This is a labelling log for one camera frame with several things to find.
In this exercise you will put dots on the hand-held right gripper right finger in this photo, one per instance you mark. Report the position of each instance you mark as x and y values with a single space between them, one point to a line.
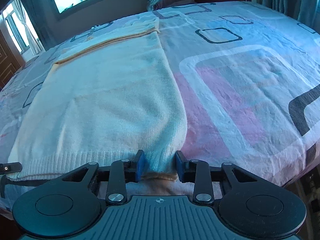
179 166

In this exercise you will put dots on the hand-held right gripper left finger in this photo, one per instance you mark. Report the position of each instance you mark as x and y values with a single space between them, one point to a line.
140 165

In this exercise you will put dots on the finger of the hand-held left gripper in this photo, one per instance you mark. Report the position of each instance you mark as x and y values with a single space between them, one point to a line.
11 168

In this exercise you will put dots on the cream knitted sweater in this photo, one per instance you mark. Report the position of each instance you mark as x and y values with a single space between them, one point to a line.
105 100

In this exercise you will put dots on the patterned bed cover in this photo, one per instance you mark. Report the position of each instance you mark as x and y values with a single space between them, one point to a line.
250 92

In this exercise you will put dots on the brown wooden door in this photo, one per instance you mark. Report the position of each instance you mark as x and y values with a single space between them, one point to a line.
8 62

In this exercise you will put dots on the white sheer curtain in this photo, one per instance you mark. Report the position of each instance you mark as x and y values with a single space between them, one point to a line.
27 30

